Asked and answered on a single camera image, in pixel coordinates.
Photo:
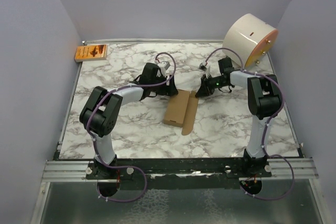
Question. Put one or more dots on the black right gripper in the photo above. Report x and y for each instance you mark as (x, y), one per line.
(205, 89)

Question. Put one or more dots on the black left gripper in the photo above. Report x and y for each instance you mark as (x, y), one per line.
(170, 90)

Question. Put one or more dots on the brown cardboard box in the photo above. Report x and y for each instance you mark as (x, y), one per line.
(181, 111)

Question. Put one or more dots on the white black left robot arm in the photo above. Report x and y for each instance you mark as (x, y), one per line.
(100, 113)

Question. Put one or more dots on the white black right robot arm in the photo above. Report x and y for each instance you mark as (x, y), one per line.
(264, 103)

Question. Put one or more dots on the large white cylindrical roll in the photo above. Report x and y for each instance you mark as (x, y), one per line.
(248, 39)

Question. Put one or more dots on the orange paperback book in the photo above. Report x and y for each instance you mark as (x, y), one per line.
(91, 53)

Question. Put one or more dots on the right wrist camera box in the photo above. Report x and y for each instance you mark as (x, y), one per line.
(206, 68)

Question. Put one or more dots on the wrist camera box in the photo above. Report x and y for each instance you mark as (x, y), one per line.
(163, 66)
(206, 68)

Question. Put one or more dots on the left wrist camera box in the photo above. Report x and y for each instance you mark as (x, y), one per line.
(163, 66)

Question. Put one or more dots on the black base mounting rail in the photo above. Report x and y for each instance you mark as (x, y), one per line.
(128, 174)

